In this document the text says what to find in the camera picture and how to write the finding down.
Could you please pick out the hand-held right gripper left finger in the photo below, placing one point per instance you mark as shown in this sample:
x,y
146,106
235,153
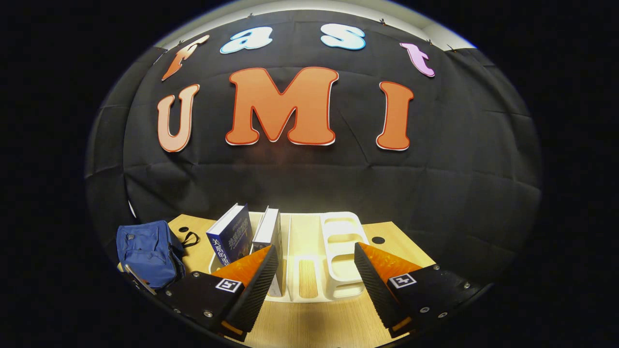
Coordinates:
x,y
258,285

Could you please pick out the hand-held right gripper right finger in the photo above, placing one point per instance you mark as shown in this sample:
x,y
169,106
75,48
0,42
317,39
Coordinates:
x,y
375,290

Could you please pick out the blue schoolbag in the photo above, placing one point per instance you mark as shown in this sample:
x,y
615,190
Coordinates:
x,y
145,251

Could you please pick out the blue book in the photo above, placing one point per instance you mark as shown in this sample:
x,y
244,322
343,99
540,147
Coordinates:
x,y
237,237

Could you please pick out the white bookshelf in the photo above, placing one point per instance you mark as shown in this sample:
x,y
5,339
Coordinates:
x,y
348,291

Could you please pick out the white book with dark photo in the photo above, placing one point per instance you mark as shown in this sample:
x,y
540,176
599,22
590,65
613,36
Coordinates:
x,y
271,227

